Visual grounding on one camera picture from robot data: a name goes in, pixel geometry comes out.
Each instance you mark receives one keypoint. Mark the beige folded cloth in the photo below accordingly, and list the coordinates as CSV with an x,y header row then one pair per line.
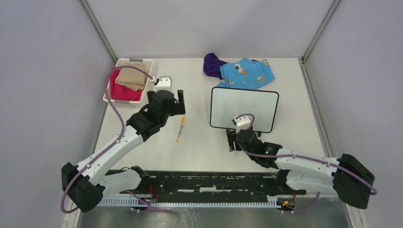
x,y
132,78

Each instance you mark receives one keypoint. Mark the white perforated plastic basket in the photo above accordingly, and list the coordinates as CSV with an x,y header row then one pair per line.
x,y
148,87

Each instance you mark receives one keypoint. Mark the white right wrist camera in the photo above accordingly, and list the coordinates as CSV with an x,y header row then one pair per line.
x,y
244,121

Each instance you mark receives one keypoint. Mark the white whiteboard black frame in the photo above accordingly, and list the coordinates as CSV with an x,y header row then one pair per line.
x,y
227,103

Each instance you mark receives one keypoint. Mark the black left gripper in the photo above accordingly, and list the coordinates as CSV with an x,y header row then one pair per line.
x,y
175,110

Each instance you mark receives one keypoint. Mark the purple cloth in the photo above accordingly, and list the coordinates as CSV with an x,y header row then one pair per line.
x,y
212,66

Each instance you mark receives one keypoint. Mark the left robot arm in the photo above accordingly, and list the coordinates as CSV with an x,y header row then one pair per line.
x,y
88,182

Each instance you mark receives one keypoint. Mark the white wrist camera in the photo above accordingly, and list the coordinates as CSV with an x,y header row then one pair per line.
x,y
163,83
244,121

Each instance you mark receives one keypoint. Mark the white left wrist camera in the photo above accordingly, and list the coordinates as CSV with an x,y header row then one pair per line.
x,y
163,83

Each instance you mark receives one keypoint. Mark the blue patterned cloth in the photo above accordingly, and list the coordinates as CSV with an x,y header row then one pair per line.
x,y
246,74

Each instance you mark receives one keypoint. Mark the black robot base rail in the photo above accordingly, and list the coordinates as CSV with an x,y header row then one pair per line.
x,y
208,189

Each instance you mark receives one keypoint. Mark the pink cloth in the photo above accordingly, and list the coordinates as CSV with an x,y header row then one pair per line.
x,y
120,92

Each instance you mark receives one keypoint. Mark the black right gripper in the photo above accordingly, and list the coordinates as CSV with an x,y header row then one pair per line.
x,y
237,147

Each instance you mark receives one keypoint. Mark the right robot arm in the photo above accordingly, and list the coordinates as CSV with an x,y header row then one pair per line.
x,y
345,177

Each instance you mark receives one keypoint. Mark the white marker pen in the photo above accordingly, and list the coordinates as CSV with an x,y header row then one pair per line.
x,y
181,129

